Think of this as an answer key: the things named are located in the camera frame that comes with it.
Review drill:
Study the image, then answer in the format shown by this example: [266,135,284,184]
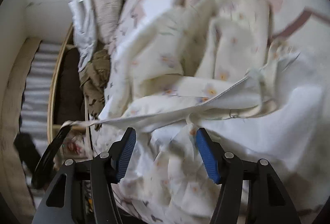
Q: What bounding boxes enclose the clear box red contents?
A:
[61,133,86,158]

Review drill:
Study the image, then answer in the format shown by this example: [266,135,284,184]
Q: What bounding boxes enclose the olive brown crumpled garment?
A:
[79,49,111,120]

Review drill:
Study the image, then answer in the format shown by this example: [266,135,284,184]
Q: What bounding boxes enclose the white floral garment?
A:
[93,0,329,223]

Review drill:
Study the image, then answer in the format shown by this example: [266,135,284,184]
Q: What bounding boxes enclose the light blue crumpled cloth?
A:
[68,0,98,72]

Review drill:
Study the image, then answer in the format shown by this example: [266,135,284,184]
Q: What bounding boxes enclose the beige fuzzy pillow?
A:
[93,0,124,44]

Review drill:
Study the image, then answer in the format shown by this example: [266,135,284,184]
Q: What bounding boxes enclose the grey white striped curtain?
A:
[20,42,61,155]

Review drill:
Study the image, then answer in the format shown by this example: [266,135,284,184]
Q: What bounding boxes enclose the wooden shelf frame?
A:
[47,24,93,159]

